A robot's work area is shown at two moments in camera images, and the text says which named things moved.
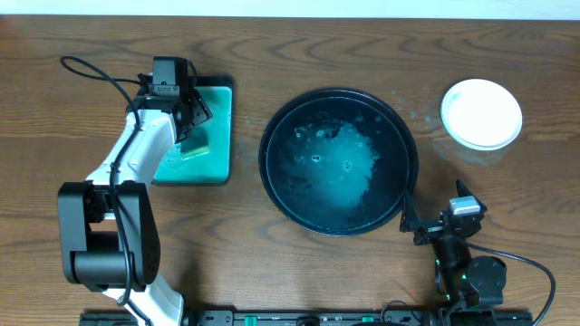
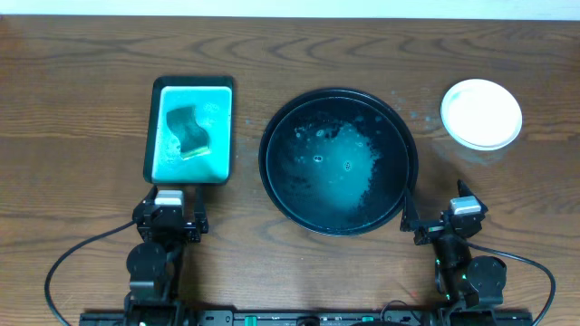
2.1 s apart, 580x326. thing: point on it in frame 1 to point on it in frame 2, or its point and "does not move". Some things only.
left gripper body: (198, 111) to (169, 231)
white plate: (481, 115) does not move
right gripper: (409, 221) does not move
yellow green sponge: (197, 143) does not move
